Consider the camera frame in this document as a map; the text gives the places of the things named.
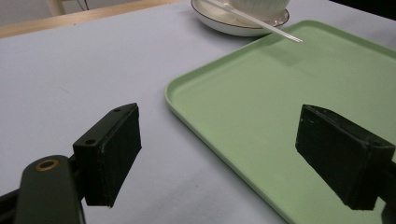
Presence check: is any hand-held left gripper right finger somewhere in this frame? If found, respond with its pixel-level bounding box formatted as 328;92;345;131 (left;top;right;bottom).
294;104;396;211

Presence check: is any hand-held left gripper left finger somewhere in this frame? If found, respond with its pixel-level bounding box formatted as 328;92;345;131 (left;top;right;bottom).
72;103;143;208

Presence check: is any green plastic tray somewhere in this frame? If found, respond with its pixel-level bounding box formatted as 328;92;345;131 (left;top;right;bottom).
164;20;396;224

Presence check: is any white chopstick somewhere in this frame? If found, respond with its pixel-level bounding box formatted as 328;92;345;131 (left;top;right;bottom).
202;0;304;44

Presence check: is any white ribbed cup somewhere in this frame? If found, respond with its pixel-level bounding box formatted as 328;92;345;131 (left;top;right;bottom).
226;0;291;22

